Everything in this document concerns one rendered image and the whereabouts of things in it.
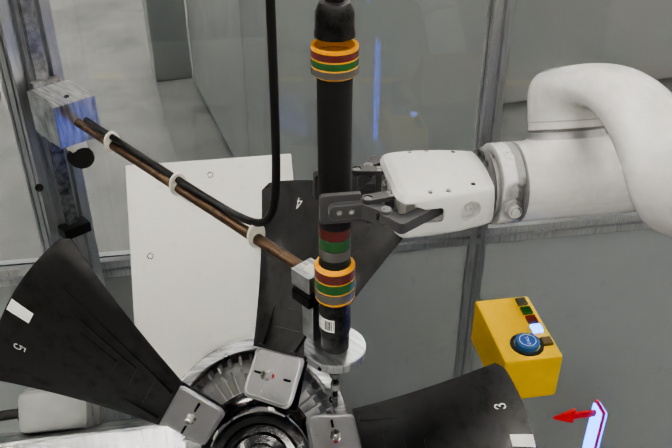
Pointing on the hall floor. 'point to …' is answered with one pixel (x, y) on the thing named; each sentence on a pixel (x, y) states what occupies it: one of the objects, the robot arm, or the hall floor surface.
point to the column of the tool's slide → (34, 170)
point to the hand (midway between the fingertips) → (336, 195)
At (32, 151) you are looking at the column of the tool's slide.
